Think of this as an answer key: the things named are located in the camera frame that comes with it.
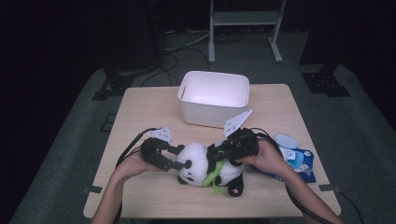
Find panda plush toy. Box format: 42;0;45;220
176;139;246;198

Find person's right hand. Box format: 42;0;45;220
236;139;292;179

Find left hand-held gripper cable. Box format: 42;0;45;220
113;126;162;224

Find hand-held gripper cable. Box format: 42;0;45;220
113;126;162;224
248;126;335;224

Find grey floor cable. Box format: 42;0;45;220
164;30;211;52

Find black tape strip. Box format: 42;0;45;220
83;185;103;194
318;183;342;192

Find right hand-held gripper cable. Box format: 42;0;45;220
248;126;335;224

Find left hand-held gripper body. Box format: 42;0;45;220
139;126;173;171

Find thin black cable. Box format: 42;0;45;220
337;189;365;224

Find white plastic bin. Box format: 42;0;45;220
177;70;250;129

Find white metal stand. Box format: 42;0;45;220
207;0;288;64

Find black stand base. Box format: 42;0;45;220
301;63;351;98
92;66;134;102

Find person's left hand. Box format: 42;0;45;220
113;148;163;181

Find blue wet wipes pack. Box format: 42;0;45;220
250;133;317;184

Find black floor cables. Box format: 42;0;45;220
139;46;211;88

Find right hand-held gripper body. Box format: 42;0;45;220
223;108;260;161

